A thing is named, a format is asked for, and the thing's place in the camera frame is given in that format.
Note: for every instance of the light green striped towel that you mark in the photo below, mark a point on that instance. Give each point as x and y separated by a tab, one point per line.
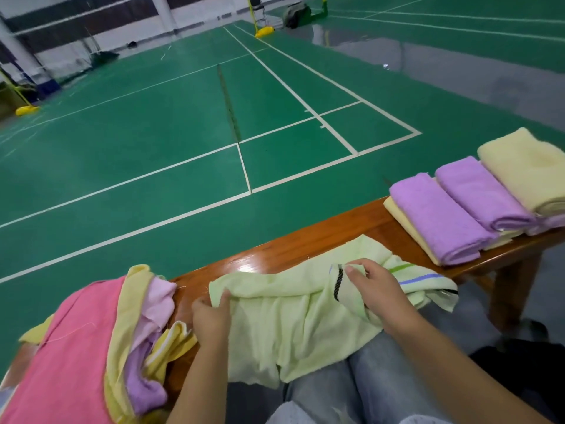
291	313

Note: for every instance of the person's left forearm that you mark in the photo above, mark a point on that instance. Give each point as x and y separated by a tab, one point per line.
199	384

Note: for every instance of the pale yellow towel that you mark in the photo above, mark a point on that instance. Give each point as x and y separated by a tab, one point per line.
119	349
530	168
402	221
503	239

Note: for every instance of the light pink towel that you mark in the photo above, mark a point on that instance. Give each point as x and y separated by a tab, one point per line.
549	223
157	300

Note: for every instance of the person's left hand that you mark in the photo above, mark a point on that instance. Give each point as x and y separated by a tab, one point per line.
212	320

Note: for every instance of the yellow white striped cloth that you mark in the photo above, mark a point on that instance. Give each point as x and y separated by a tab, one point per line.
172	344

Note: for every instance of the black sports bag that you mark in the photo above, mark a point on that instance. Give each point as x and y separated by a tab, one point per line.
300	15

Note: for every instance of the hot pink towel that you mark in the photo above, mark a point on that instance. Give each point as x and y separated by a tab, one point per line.
66	366

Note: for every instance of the brown wooden bench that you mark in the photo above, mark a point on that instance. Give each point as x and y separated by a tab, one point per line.
300	243

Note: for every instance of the person's right forearm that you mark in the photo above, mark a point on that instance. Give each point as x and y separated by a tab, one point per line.
468	375

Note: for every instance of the person's right hand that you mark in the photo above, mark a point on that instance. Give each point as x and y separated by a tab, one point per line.
381	291

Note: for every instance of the person's grey trousers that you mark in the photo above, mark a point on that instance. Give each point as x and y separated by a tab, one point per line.
371	384

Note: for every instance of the purple towel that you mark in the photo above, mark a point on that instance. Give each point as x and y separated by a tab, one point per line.
485	194
143	380
441	221

